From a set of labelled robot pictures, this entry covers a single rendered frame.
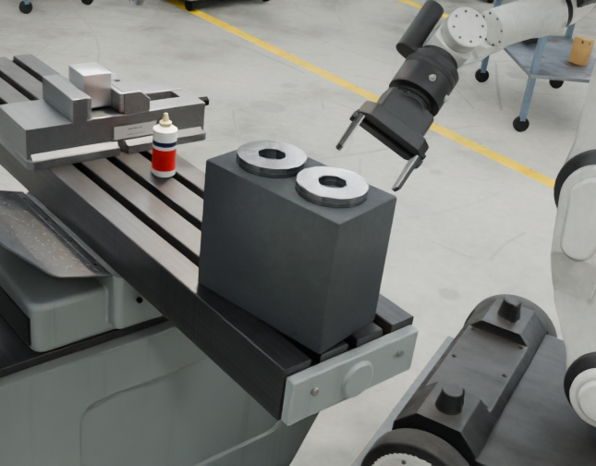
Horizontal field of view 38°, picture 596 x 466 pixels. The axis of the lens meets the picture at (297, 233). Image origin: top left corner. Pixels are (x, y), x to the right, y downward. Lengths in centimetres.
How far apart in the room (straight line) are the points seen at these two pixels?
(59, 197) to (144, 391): 37
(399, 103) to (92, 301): 56
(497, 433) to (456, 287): 156
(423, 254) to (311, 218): 225
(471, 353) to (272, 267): 71
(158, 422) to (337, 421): 87
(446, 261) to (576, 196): 189
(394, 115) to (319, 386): 44
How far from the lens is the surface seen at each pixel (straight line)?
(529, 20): 148
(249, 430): 181
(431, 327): 285
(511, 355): 175
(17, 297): 140
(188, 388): 163
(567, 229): 141
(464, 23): 139
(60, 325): 139
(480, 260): 330
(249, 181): 108
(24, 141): 151
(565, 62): 488
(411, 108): 134
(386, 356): 117
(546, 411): 167
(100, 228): 139
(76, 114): 152
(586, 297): 150
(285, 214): 105
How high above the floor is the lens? 155
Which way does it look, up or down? 28 degrees down
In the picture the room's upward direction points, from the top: 7 degrees clockwise
